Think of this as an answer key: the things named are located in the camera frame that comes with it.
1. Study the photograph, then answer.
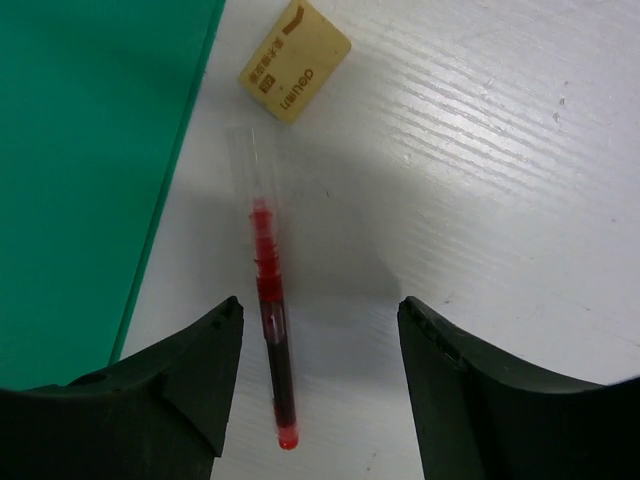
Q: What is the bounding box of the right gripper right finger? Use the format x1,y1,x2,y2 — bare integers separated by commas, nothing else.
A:
397,297,639,479

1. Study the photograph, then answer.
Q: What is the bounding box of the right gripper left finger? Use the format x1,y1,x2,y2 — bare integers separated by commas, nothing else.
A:
1,297,244,479

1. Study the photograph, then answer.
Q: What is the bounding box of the dark red ink pen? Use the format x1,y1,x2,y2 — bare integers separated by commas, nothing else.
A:
226,126,299,450

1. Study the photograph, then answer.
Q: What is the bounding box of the green binder folder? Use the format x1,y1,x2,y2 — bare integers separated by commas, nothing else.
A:
1,1,224,390

